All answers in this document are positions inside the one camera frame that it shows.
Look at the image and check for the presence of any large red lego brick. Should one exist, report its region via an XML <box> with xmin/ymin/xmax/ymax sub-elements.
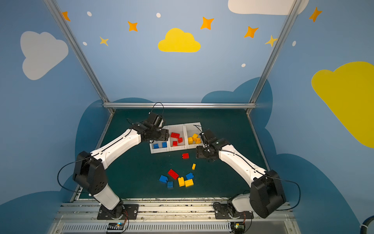
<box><xmin>168</xmin><ymin>169</ymin><xmax>179</xmax><ymax>180</ymax></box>
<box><xmin>170</xmin><ymin>133</ymin><xmax>180</xmax><ymax>139</ymax></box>

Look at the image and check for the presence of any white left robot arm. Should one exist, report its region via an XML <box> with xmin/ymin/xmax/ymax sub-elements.
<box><xmin>73</xmin><ymin>123</ymin><xmax>169</xmax><ymax>219</ymax></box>

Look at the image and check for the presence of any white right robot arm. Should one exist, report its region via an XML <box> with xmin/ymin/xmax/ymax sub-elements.
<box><xmin>196</xmin><ymin>138</ymin><xmax>286</xmax><ymax>218</ymax></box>

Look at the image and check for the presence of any white left plastic bin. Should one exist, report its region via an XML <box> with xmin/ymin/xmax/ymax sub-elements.
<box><xmin>150</xmin><ymin>126</ymin><xmax>170</xmax><ymax>154</ymax></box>

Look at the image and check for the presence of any small red lego brick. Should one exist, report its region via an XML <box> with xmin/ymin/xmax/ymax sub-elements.
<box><xmin>182</xmin><ymin>153</ymin><xmax>190</xmax><ymax>159</ymax></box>

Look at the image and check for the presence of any white middle plastic bin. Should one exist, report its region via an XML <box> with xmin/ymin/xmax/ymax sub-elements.
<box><xmin>168</xmin><ymin>124</ymin><xmax>186</xmax><ymax>151</ymax></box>

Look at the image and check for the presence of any yellow wide lego brick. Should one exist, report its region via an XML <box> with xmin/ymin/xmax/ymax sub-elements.
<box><xmin>185</xmin><ymin>179</ymin><xmax>194</xmax><ymax>188</ymax></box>

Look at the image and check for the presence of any yellow lego brick bottom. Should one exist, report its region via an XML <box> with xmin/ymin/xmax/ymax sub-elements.
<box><xmin>178</xmin><ymin>177</ymin><xmax>185</xmax><ymax>187</ymax></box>

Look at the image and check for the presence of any green table mat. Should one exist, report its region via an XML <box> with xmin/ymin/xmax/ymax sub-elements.
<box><xmin>106</xmin><ymin>109</ymin><xmax>266</xmax><ymax>199</ymax></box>

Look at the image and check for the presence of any aluminium back frame rail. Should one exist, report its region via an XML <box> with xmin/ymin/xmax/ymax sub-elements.
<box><xmin>103</xmin><ymin>102</ymin><xmax>256</xmax><ymax>109</ymax></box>

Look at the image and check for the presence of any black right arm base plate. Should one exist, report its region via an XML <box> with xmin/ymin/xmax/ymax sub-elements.
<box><xmin>212</xmin><ymin>202</ymin><xmax>254</xmax><ymax>220</ymax></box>

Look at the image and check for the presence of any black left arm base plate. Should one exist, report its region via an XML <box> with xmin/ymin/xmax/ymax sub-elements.
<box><xmin>97</xmin><ymin>203</ymin><xmax>139</xmax><ymax>220</ymax></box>

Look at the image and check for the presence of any aluminium front rail bed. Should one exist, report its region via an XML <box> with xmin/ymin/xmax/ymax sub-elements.
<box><xmin>48</xmin><ymin>198</ymin><xmax>301</xmax><ymax>234</ymax></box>

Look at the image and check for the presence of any aluminium right frame post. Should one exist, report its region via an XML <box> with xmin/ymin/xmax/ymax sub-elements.
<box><xmin>246</xmin><ymin>0</ymin><xmax>303</xmax><ymax>117</ymax></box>

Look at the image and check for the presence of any aluminium frame post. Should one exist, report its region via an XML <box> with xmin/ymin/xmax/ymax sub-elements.
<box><xmin>44</xmin><ymin>0</ymin><xmax>110</xmax><ymax>104</ymax></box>
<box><xmin>246</xmin><ymin>0</ymin><xmax>303</xmax><ymax>117</ymax></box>

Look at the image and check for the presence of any aluminium left frame post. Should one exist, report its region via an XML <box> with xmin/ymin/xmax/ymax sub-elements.
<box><xmin>44</xmin><ymin>0</ymin><xmax>110</xmax><ymax>104</ymax></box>

